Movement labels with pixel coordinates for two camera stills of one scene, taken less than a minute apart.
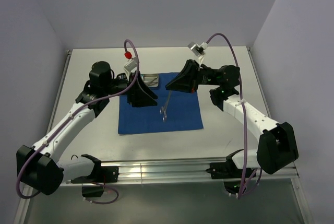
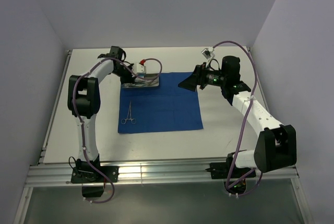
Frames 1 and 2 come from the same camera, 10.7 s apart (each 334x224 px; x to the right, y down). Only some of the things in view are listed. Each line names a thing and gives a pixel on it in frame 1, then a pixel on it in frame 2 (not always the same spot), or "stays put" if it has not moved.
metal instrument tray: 150,80 stays put
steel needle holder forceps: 163,109 to 129,117
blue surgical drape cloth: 183,111 stays put
